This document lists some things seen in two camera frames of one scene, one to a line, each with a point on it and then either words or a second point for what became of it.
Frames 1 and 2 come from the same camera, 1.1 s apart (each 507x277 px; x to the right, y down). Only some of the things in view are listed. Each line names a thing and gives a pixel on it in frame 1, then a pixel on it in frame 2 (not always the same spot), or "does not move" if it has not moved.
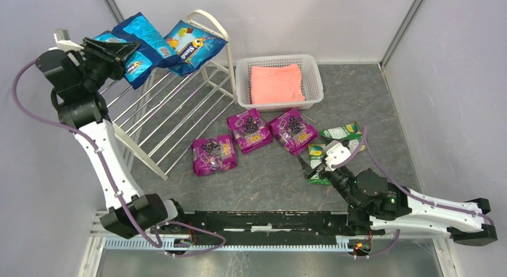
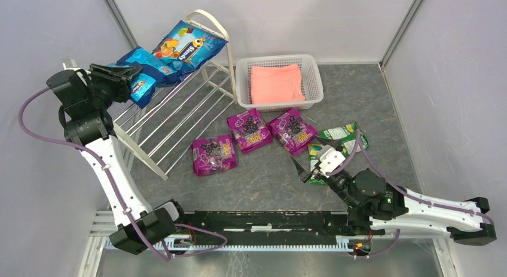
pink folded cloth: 276,84 does not move
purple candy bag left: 213,155 does not move
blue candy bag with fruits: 194,46 does not move
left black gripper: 92,52 -> 106,78
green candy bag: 317,152 does not move
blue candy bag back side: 153,52 -> 155,72
